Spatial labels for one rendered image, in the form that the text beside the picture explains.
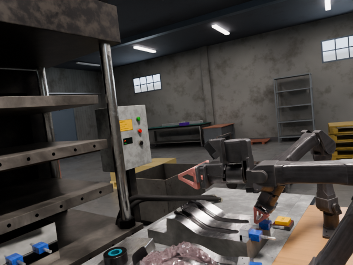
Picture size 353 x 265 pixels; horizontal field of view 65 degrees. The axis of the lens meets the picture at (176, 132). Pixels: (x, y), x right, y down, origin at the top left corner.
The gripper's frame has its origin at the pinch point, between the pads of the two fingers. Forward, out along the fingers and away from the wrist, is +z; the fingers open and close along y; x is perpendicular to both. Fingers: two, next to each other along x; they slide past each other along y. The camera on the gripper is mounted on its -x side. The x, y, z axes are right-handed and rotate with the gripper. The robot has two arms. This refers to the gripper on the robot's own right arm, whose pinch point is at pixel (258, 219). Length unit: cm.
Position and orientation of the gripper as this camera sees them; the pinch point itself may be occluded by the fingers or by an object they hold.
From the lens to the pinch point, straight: 128.4
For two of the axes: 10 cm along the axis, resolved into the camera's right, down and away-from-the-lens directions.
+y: -5.8, 1.2, -8.1
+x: 7.5, 4.6, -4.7
